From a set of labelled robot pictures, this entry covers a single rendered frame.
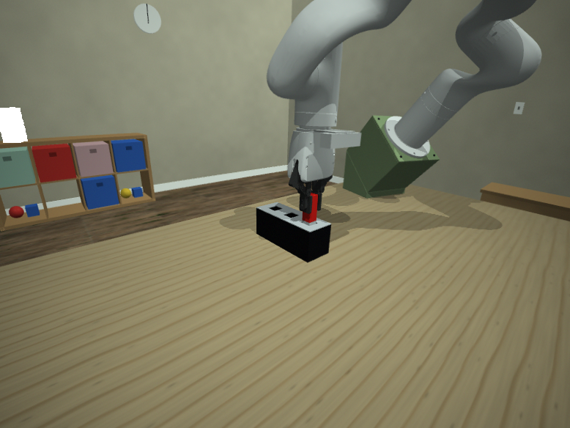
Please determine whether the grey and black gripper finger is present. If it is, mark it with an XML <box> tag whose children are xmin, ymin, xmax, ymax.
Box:
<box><xmin>311</xmin><ymin>175</ymin><xmax>333</xmax><ymax>211</ymax></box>
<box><xmin>289</xmin><ymin>159</ymin><xmax>312</xmax><ymax>214</ymax></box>

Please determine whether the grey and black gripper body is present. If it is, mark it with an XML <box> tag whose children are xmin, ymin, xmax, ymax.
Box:
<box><xmin>287</xmin><ymin>128</ymin><xmax>335</xmax><ymax>182</ymax></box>

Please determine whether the red square pin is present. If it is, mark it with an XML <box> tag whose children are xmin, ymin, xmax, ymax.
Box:
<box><xmin>302</xmin><ymin>193</ymin><xmax>318</xmax><ymax>226</ymax></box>

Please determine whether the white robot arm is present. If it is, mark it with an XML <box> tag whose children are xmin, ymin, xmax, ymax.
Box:
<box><xmin>267</xmin><ymin>0</ymin><xmax>541</xmax><ymax>158</ymax></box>

